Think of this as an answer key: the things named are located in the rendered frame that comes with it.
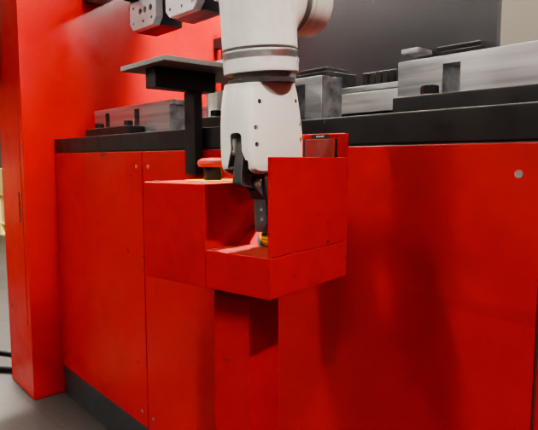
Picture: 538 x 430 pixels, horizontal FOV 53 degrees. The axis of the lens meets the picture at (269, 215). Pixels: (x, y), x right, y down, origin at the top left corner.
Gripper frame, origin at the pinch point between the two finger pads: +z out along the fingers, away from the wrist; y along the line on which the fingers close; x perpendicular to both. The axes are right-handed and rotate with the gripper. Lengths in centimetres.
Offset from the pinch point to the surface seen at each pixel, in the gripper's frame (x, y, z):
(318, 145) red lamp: 1.0, -9.8, -7.4
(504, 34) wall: -41, -258, -49
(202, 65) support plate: -37, -30, -22
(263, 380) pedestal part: -2.2, 0.2, 21.2
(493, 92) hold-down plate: 17.0, -29.1, -13.0
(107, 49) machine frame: -125, -73, -39
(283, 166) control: 4.9, 3.2, -6.0
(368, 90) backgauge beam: -23, -70, -17
